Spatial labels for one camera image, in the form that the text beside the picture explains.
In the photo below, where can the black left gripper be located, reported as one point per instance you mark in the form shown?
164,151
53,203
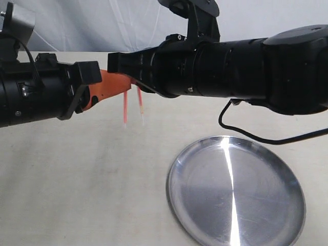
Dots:
67,87

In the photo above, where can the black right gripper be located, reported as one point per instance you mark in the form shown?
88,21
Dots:
166,70

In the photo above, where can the thin red straw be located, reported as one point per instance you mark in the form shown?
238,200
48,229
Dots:
125,106

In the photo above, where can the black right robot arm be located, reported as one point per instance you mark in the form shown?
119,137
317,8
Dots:
286,73

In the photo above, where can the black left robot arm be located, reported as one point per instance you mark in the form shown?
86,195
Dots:
20,94

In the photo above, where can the white backdrop cloth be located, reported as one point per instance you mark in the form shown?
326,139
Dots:
128,26

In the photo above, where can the round steel plate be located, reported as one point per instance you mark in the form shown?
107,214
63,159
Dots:
225,190

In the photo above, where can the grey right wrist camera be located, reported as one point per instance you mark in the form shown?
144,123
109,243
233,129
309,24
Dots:
202,18

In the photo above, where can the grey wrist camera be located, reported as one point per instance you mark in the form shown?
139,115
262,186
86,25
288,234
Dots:
17,28
202,18

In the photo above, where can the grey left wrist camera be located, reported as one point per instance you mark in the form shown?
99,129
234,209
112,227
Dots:
17,28

